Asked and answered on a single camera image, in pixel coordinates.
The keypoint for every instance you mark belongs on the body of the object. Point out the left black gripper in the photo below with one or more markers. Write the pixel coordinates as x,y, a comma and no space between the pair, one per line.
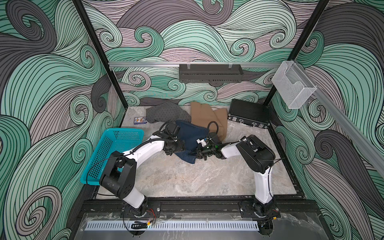
181,147

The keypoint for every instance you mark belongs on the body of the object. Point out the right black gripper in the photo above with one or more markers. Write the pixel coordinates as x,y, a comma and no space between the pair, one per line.
198,153

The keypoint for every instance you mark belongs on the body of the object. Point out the blue denim skirt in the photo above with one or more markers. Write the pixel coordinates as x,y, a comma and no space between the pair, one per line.
189,133

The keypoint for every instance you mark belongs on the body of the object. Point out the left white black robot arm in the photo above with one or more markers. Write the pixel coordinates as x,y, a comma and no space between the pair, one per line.
116,172

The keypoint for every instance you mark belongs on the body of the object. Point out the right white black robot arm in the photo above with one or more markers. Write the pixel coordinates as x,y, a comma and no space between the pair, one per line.
258,156

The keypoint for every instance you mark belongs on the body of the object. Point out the grey dotted skirt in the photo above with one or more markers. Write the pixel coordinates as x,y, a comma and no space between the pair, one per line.
167,112

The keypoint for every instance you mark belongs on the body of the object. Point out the tan brown skirt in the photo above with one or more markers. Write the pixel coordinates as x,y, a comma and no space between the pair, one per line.
203,114

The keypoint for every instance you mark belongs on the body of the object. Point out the small playing card box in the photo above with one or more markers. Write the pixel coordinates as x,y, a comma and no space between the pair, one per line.
140,120

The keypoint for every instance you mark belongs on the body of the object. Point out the teal plastic basket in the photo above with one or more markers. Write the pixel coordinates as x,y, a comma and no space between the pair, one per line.
115,139

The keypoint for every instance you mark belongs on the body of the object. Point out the black hard case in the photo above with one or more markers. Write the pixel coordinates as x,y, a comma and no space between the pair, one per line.
250,114

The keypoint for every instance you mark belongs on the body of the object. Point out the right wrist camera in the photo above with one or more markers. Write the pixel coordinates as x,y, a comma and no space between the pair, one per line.
211,139

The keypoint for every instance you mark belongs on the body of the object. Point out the black perforated wall shelf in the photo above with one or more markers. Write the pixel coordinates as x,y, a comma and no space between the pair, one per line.
215,74

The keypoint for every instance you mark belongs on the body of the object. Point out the black right corner post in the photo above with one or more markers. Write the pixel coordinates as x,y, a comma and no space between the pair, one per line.
311,43

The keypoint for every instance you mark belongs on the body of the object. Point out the black corner post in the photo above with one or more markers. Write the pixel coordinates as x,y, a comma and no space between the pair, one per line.
95,41
311,43

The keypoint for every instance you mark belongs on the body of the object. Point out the clear plastic wall bin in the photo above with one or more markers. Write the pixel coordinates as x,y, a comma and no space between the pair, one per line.
293,84

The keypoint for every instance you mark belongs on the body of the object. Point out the white slotted cable duct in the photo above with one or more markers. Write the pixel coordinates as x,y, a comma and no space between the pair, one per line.
175,226

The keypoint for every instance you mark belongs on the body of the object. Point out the aluminium right rail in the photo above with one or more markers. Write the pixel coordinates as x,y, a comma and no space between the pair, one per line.
358,108

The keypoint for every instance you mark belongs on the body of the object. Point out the black left corner post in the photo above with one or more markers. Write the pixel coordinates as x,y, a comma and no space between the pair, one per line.
95,41

